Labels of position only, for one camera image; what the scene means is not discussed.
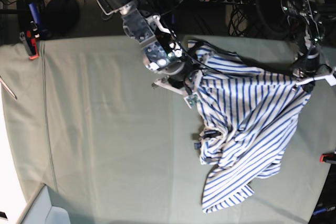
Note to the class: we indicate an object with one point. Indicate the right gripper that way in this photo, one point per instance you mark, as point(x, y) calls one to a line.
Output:
point(182, 78)

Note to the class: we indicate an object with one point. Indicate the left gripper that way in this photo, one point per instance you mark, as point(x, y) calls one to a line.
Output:
point(309, 71)

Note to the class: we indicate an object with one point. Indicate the blue white striped t-shirt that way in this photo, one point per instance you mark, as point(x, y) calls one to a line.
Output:
point(250, 115)

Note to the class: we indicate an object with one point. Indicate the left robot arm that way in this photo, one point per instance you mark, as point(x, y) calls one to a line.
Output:
point(310, 35)

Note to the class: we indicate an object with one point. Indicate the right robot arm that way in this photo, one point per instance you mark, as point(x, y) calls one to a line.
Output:
point(163, 52)

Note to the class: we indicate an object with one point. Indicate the red clamp at right edge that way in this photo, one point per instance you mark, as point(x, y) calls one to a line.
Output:
point(329, 158)

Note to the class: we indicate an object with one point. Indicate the green table cloth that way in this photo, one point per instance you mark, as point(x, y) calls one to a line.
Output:
point(84, 120)

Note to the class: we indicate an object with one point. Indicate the black round base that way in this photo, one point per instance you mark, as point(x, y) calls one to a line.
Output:
point(61, 16)

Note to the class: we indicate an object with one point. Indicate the red clamp at left corner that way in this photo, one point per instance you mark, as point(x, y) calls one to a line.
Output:
point(29, 40)

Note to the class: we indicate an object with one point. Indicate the metal bar at left edge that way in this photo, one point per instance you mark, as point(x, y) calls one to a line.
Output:
point(7, 88)

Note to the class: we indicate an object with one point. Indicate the white bin at bottom left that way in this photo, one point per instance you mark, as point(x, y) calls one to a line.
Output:
point(39, 209)

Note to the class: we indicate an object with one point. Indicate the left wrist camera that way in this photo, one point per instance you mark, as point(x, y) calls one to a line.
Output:
point(331, 79)

